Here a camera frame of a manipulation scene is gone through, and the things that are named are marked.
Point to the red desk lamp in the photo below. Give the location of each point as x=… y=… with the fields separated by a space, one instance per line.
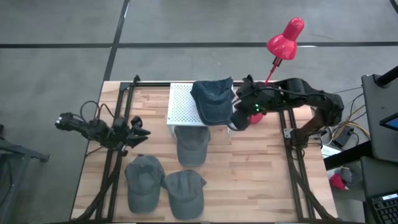
x=284 y=43

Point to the black keyboard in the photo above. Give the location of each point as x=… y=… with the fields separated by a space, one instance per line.
x=387 y=210

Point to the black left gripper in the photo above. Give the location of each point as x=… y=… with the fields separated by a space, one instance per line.
x=122 y=133

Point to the blue tablet screen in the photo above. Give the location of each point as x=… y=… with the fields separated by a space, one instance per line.
x=391 y=123

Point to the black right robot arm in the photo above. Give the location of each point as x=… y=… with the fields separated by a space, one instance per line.
x=311 y=96

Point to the red and grey cloth object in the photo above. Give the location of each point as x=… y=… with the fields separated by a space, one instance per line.
x=337 y=182

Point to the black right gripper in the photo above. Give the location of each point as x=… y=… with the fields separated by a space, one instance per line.
x=256 y=99

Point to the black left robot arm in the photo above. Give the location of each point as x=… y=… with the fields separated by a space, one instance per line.
x=87 y=130

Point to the black pole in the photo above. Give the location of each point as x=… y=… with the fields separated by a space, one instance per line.
x=387 y=77

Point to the white perforated metal shelf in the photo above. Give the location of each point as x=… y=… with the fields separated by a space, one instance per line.
x=180 y=105

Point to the black metal stand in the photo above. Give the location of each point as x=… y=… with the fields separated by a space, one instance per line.
x=18 y=151

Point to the dark grey workstation cart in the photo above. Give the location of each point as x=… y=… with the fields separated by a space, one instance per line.
x=381 y=143

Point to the white paper sheet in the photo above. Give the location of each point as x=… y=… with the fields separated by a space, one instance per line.
x=330 y=152

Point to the grey baseball cap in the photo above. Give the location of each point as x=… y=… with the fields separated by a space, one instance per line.
x=185 y=196
x=191 y=146
x=143 y=186

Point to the black power box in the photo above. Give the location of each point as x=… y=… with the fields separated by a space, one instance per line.
x=343 y=137

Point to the black aluminium frame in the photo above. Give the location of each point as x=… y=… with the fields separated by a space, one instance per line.
x=149 y=84

